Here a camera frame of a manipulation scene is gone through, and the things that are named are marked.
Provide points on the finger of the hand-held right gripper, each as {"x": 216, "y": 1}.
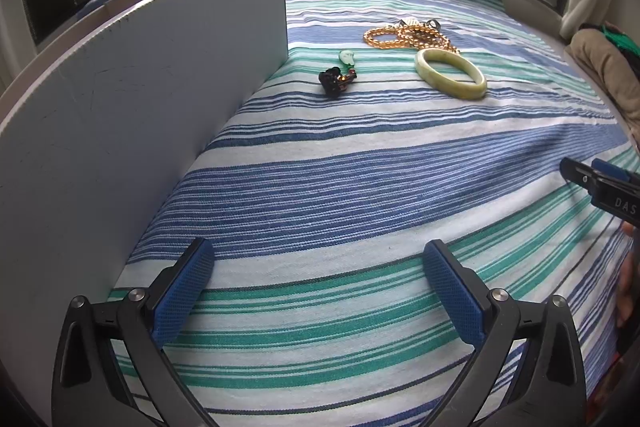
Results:
{"x": 610, "y": 169}
{"x": 577, "y": 174}

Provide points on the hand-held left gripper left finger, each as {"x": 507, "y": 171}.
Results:
{"x": 182, "y": 292}

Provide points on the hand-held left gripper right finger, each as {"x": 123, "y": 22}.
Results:
{"x": 452, "y": 292}

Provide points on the white cardboard box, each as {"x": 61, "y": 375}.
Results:
{"x": 125, "y": 147}

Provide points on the person's right hand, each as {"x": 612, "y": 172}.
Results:
{"x": 630, "y": 277}

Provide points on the blue green striped blanket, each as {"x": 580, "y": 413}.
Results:
{"x": 375, "y": 207}

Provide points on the green cloth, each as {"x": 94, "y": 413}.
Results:
{"x": 622, "y": 39}

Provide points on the pale green jade bangle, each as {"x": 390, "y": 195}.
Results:
{"x": 425, "y": 69}

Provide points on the small silver clasp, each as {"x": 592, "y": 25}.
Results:
{"x": 430, "y": 26}

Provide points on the green pendant with dark beads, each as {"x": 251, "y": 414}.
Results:
{"x": 335, "y": 82}

